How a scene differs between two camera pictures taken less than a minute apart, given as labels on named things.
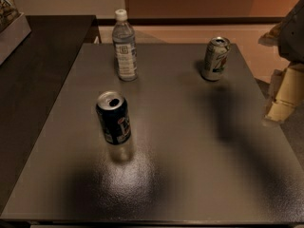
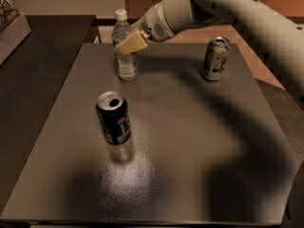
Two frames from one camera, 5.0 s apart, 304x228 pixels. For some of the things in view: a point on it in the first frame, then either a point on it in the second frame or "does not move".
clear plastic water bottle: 124,47 does not move
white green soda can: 216,58 does not move
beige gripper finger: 290,93 to 156,23
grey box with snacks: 13,26 does not move
